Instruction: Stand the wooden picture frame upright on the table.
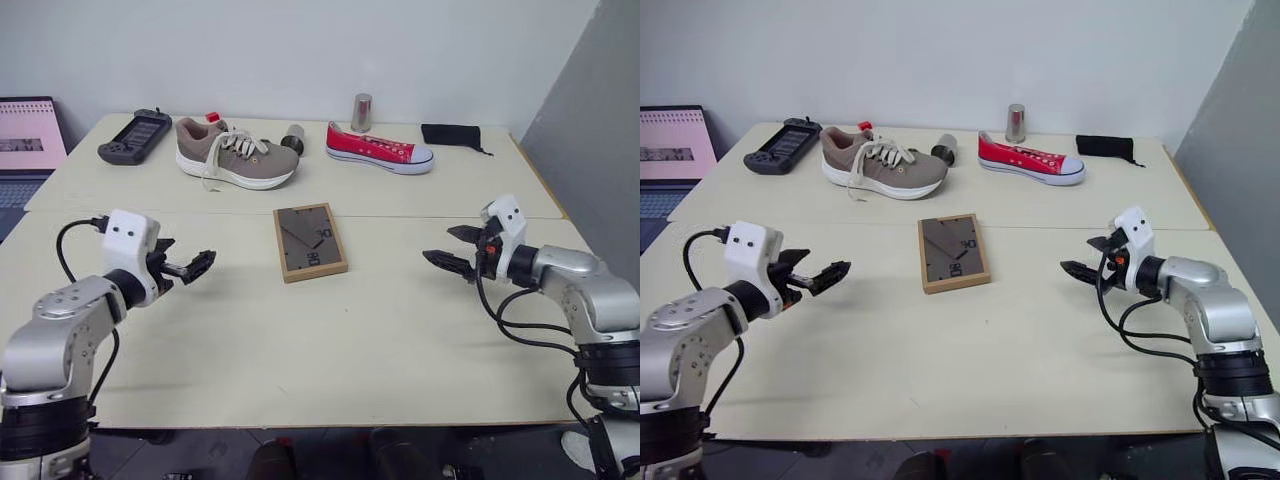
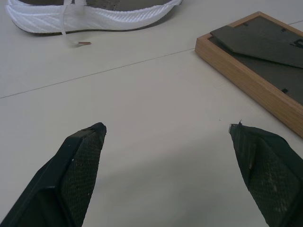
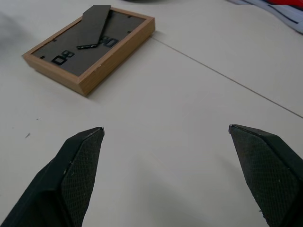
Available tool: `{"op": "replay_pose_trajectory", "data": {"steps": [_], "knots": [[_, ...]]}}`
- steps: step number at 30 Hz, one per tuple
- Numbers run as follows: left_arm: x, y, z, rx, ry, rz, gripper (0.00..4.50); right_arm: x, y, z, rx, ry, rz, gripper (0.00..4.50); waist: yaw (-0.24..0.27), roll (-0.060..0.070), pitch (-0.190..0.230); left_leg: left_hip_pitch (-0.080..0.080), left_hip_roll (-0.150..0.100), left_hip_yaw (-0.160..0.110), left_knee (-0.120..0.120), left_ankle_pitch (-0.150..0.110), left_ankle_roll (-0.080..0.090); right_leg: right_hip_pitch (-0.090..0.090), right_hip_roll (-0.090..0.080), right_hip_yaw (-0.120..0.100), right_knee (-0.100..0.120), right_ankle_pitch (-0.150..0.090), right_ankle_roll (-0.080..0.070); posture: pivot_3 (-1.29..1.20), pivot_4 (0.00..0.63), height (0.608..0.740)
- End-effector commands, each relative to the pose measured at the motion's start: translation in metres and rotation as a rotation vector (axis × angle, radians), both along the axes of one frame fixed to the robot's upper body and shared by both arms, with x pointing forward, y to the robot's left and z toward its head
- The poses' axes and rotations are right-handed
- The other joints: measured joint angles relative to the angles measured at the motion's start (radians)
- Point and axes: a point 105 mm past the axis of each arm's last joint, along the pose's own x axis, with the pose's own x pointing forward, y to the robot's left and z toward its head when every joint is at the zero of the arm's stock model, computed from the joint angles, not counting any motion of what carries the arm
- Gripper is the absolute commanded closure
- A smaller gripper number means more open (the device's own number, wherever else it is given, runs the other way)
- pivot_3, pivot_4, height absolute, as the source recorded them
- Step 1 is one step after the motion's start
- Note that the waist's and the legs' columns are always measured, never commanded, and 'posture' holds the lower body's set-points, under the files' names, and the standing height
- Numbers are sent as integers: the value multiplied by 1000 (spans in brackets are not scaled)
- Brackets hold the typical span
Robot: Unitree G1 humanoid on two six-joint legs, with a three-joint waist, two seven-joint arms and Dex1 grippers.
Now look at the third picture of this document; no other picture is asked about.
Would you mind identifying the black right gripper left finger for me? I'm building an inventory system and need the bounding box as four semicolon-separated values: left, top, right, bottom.
0;126;105;227

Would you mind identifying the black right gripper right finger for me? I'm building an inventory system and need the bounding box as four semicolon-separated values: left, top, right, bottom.
228;124;303;227

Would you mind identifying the red object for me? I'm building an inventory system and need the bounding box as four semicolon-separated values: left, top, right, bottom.
264;0;303;6

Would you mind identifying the wooden picture frame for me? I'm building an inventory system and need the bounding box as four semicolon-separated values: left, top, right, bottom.
22;4;156;97

